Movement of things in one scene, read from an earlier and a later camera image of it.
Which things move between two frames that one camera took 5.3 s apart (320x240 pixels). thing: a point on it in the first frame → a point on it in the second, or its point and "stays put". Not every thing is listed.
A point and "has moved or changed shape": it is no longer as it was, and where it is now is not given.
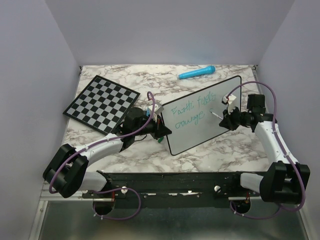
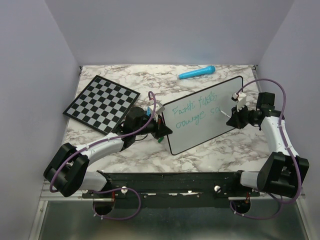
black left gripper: [160, 130] stays put
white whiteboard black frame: [195, 118] stays put
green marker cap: [160, 139] stays put
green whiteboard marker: [216, 115] has moved or changed shape
